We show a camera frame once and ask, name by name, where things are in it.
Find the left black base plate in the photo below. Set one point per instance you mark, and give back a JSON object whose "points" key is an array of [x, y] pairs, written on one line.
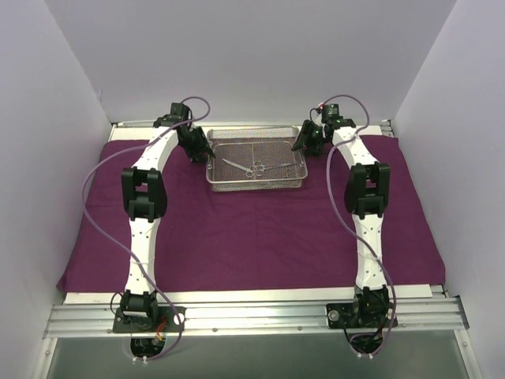
{"points": [[164, 319]]}

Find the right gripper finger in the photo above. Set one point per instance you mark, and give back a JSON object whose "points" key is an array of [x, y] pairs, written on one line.
{"points": [[315, 150], [303, 136]]}

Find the front aluminium rail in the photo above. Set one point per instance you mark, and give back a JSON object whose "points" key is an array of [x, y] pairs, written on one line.
{"points": [[257, 318]]}

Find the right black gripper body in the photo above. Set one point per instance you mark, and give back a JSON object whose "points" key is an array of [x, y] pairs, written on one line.
{"points": [[310, 135]]}

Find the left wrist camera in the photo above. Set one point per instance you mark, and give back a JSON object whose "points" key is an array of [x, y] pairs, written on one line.
{"points": [[180, 112]]}

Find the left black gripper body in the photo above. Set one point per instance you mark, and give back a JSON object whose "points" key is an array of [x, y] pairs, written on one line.
{"points": [[196, 139]]}

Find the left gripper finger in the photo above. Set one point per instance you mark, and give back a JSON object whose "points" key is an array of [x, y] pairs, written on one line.
{"points": [[203, 145], [197, 156]]}

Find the purple cloth wrap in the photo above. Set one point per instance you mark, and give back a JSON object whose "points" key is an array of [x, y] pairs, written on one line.
{"points": [[256, 240]]}

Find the metal mesh tray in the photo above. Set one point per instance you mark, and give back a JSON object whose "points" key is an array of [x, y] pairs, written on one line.
{"points": [[255, 145]]}

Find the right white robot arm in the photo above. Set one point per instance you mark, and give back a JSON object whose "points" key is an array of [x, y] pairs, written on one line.
{"points": [[366, 197]]}

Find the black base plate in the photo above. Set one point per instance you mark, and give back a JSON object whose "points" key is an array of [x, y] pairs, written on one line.
{"points": [[351, 316], [164, 319]]}

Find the steel forceps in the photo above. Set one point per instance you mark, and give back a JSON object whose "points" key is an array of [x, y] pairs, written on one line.
{"points": [[280, 167]]}

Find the right side aluminium rail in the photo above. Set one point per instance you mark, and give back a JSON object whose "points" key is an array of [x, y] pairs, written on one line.
{"points": [[418, 290]]}

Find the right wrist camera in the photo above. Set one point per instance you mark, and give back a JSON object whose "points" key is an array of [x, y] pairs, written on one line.
{"points": [[329, 113]]}

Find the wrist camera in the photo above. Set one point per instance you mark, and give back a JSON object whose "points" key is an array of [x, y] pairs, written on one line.
{"points": [[180, 112], [329, 113]]}

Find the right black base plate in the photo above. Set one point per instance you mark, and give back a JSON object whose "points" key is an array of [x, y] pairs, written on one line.
{"points": [[351, 316]]}

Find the aluminium rail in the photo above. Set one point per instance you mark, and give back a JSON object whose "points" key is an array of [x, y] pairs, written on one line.
{"points": [[418, 290], [257, 318]]}

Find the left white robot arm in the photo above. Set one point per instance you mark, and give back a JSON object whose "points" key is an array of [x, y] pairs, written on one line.
{"points": [[145, 203]]}

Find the steel surgical scissors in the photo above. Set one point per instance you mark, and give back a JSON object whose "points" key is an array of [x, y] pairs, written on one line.
{"points": [[254, 171]]}

